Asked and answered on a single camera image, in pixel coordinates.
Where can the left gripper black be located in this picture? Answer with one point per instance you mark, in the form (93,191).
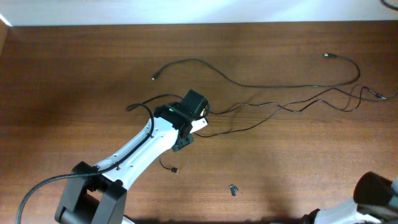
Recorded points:
(183,143)

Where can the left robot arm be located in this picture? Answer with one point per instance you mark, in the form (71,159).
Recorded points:
(97,194)

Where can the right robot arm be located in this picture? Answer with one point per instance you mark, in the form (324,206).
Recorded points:
(374,201)

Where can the small black adapter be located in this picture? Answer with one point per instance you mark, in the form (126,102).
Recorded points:
(233,189)

